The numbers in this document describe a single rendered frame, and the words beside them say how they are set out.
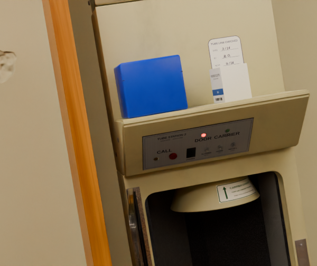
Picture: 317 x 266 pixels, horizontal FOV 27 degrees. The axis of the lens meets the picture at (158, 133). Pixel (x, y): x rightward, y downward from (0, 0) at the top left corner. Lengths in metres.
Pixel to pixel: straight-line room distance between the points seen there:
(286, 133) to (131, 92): 0.30
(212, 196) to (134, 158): 0.19
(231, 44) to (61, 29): 0.32
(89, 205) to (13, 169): 0.54
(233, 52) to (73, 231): 0.64
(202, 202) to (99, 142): 0.44
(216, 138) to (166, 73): 0.15
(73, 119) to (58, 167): 0.53
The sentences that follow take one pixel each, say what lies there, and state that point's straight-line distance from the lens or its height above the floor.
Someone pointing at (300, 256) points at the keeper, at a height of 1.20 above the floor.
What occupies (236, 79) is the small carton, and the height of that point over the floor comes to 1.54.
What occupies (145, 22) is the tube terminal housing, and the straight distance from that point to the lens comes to 1.19.
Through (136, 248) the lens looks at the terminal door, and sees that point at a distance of 0.87.
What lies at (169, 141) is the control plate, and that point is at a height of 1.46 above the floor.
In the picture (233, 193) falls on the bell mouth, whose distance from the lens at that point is 1.24.
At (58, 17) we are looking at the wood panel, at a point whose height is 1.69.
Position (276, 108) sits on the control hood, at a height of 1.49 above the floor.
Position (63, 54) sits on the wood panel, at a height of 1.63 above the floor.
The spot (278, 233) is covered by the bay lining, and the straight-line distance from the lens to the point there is 1.31.
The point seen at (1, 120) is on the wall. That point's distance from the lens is 1.60.
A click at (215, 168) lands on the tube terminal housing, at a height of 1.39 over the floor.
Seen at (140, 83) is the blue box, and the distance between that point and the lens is 1.07.
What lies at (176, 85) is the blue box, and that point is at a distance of 1.07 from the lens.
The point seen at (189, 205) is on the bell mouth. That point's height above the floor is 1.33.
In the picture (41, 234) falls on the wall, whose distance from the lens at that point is 1.62.
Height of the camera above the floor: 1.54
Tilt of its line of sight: 3 degrees down
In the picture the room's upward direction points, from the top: 9 degrees counter-clockwise
